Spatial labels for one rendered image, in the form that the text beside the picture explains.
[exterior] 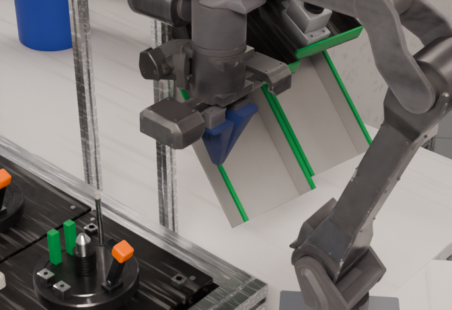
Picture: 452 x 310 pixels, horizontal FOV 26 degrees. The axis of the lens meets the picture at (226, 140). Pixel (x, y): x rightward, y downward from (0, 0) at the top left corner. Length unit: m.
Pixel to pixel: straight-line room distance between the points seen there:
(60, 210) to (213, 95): 0.51
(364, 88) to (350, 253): 1.73
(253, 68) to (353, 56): 1.55
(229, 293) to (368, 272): 0.30
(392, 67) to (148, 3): 0.29
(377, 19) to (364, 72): 1.83
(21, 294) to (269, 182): 0.39
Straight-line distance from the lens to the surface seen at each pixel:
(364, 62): 2.68
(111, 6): 2.39
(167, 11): 1.02
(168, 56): 1.04
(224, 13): 0.98
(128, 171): 1.75
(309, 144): 1.51
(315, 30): 1.40
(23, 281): 1.36
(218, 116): 1.03
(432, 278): 1.54
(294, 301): 1.16
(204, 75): 1.02
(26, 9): 2.16
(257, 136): 1.45
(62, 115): 1.93
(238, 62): 1.02
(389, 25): 0.87
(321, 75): 1.56
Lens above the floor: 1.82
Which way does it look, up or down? 32 degrees down
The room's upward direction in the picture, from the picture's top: straight up
